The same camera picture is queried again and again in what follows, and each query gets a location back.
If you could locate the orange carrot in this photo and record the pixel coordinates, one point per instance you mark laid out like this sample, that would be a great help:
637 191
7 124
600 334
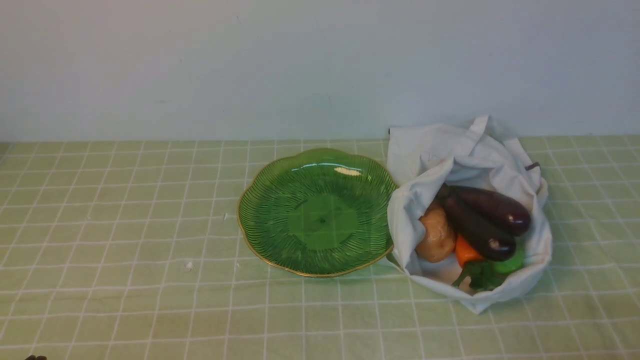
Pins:
464 253

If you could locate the light green cucumber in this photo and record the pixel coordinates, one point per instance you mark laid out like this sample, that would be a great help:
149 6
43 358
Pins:
513 264

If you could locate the white cloth bag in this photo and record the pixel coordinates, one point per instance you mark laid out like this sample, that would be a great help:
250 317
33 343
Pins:
484 155

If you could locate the dark purple eggplant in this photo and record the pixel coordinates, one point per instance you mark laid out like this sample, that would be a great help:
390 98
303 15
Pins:
483 236
499 209

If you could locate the brown potato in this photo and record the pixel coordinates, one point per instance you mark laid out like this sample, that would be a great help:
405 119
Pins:
440 238

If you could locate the green checkered tablecloth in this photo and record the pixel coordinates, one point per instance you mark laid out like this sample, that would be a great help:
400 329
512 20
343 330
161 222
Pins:
131 250

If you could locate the green glass plate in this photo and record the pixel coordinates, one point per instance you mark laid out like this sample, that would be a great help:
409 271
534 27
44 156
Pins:
321 213

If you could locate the dark green leafy vegetable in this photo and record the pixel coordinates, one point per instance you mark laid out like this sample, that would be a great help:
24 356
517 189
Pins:
482 274

